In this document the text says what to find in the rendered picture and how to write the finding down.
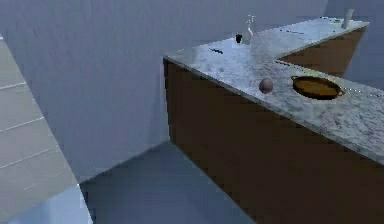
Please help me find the pale grey tall vase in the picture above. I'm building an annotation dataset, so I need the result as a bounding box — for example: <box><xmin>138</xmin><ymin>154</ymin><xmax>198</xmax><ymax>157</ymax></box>
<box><xmin>341</xmin><ymin>8</ymin><xmax>355</xmax><ymax>30</ymax></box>

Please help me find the clear glass bottle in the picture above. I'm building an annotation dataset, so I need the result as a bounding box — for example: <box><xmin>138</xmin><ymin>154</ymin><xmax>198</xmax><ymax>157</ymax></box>
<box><xmin>242</xmin><ymin>14</ymin><xmax>257</xmax><ymax>46</ymax></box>

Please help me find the pale grey panelled cabinet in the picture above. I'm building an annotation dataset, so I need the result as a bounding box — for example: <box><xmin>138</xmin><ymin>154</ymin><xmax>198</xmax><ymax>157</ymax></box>
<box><xmin>0</xmin><ymin>33</ymin><xmax>94</xmax><ymax>224</ymax></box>

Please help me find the brown marble-topped kitchen counter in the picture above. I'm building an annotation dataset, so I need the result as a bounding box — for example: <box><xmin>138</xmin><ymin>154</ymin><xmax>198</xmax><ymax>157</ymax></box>
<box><xmin>162</xmin><ymin>17</ymin><xmax>384</xmax><ymax>224</ymax></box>

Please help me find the brown round pan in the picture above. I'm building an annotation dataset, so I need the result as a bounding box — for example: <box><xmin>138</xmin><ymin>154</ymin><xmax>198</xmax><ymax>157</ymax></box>
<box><xmin>290</xmin><ymin>75</ymin><xmax>346</xmax><ymax>101</ymax></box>

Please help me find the pinkish grey egg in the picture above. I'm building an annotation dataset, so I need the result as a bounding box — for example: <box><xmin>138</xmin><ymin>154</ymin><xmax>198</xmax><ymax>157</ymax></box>
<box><xmin>258</xmin><ymin>78</ymin><xmax>274</xmax><ymax>95</ymax></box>

